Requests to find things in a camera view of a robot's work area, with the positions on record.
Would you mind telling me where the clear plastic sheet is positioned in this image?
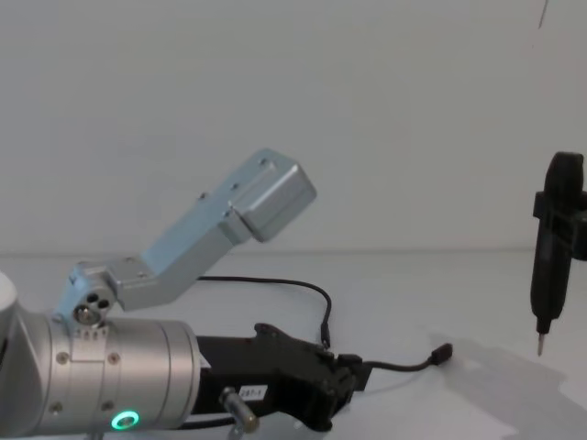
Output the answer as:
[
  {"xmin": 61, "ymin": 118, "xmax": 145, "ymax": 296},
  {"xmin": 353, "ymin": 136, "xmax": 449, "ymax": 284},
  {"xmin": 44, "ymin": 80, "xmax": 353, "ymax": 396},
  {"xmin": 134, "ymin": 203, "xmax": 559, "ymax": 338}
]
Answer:
[{"xmin": 424, "ymin": 333, "xmax": 587, "ymax": 440}]

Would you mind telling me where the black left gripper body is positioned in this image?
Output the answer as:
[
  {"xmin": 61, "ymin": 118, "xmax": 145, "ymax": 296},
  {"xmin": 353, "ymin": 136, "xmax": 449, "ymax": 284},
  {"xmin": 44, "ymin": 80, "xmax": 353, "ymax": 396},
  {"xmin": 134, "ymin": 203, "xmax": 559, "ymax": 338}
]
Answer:
[{"xmin": 195, "ymin": 335, "xmax": 332, "ymax": 419}]

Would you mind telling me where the black electric screwdriver tool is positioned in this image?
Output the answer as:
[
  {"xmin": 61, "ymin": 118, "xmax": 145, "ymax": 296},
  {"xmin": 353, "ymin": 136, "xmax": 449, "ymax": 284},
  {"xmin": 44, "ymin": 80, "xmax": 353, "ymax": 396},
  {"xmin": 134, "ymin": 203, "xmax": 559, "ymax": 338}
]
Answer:
[{"xmin": 529, "ymin": 150, "xmax": 587, "ymax": 358}]

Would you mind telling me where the white table cloth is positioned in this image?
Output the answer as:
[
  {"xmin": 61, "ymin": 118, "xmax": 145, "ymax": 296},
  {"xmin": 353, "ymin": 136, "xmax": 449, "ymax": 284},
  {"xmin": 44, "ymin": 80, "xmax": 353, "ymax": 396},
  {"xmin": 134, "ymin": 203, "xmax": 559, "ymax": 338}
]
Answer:
[{"xmin": 0, "ymin": 249, "xmax": 587, "ymax": 440}]

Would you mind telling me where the black cable with plug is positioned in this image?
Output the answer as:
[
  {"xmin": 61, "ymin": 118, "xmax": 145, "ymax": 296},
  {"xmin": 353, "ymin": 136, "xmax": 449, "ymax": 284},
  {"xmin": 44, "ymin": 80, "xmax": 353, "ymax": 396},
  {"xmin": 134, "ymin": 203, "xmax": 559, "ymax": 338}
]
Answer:
[{"xmin": 364, "ymin": 342, "xmax": 455, "ymax": 375}]

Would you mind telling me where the thin dark wrist cable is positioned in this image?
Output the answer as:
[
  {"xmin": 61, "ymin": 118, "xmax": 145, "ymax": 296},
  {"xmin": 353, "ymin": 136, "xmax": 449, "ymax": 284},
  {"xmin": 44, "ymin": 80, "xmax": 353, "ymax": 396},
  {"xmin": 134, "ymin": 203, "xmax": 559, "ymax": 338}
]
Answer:
[{"xmin": 195, "ymin": 275, "xmax": 334, "ymax": 350}]

